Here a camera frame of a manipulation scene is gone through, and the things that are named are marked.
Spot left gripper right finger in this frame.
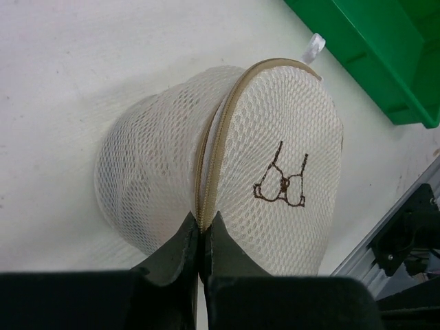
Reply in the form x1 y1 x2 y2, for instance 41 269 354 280
201 214 382 329

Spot green plastic tray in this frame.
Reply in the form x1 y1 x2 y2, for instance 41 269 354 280
287 1 439 129

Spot aluminium mounting rail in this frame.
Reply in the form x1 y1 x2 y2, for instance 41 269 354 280
332 159 439 299

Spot white mesh laundry bag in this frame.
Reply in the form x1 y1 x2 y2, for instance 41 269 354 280
94 34 343 276

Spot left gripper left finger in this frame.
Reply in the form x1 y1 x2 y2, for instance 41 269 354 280
1 214 199 329

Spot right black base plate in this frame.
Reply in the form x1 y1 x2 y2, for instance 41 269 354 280
371 183 440 324

